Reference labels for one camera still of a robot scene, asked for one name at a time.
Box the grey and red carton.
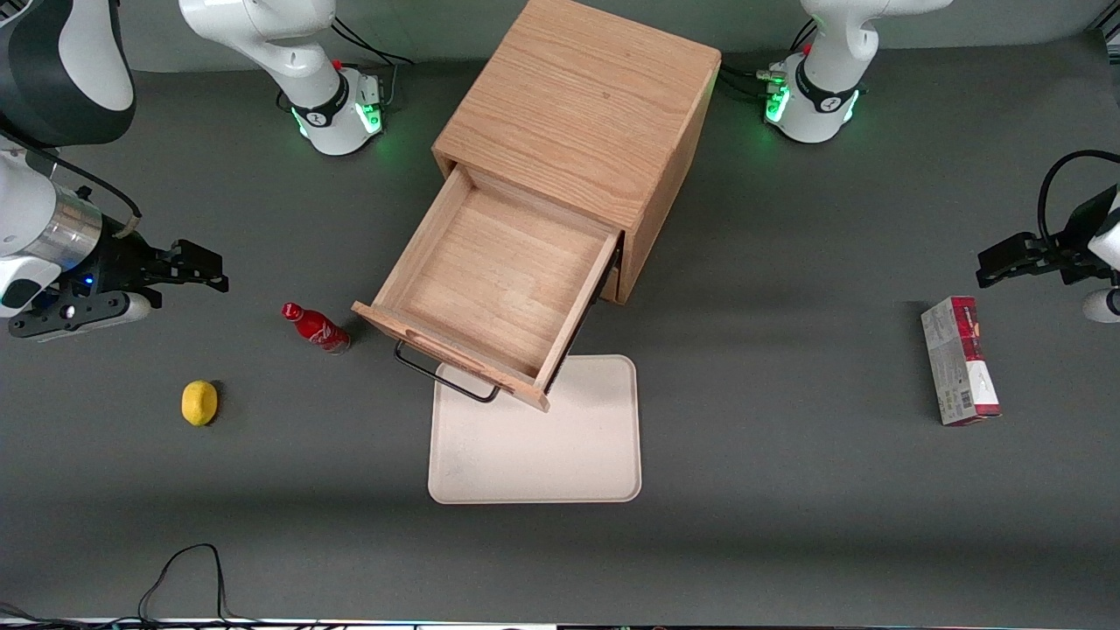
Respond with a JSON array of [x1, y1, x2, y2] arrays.
[[920, 296, 1003, 427]]

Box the black left arm base cables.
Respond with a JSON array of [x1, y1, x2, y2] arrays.
[[716, 17, 819, 104]]

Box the cream rectangular tray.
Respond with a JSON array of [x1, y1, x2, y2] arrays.
[[427, 353, 642, 505]]

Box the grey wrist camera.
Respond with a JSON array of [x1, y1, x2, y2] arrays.
[[9, 289, 164, 341], [1081, 287, 1120, 325]]

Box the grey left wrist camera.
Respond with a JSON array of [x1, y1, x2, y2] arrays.
[[1081, 287, 1120, 325]]

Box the red soda bottle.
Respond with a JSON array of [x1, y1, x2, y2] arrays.
[[281, 302, 352, 355]]

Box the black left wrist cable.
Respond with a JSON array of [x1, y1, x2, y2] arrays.
[[1037, 150, 1120, 255]]

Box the oak wooden drawer cabinet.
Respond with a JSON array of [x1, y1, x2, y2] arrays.
[[431, 0, 724, 305]]

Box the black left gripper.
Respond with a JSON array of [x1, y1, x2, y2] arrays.
[[976, 186, 1119, 289]]

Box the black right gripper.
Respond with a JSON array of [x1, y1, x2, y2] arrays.
[[82, 228, 231, 308]]

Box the black right arm base cables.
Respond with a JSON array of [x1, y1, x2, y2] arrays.
[[328, 13, 417, 110]]

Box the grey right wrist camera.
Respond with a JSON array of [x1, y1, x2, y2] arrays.
[[9, 289, 164, 341]]

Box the black arm base cables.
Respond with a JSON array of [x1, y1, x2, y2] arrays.
[[328, 13, 417, 110], [716, 17, 819, 104]]

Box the yellow lemon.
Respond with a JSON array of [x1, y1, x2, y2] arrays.
[[181, 380, 220, 427]]

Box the black looped table cable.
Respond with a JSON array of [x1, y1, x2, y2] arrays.
[[0, 542, 290, 630]]

